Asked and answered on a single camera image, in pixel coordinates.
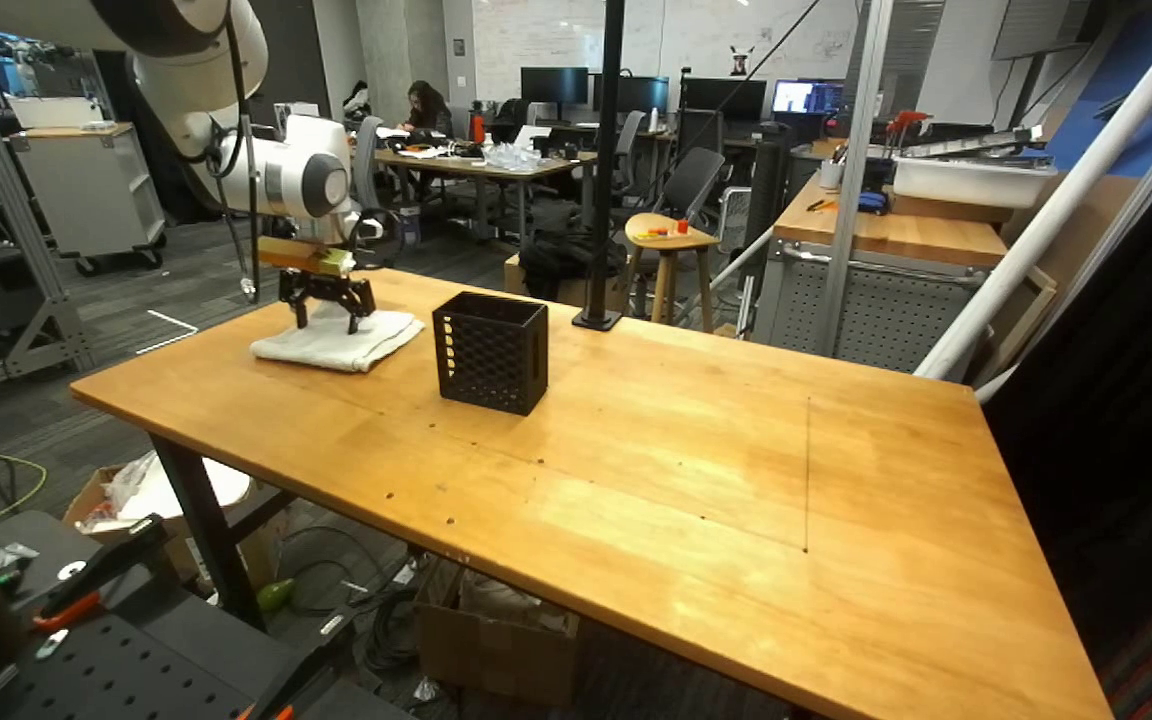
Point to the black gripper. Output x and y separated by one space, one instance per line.
299 289

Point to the white towel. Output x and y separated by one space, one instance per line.
341 347

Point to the black perforated box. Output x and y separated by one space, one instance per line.
492 350

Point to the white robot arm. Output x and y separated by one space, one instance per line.
198 66

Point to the black vertical pole stand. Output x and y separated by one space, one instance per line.
596 308

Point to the round wooden stool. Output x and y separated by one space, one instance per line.
668 239

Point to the white angled pole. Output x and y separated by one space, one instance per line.
1041 229

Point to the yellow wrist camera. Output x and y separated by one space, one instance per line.
304 256

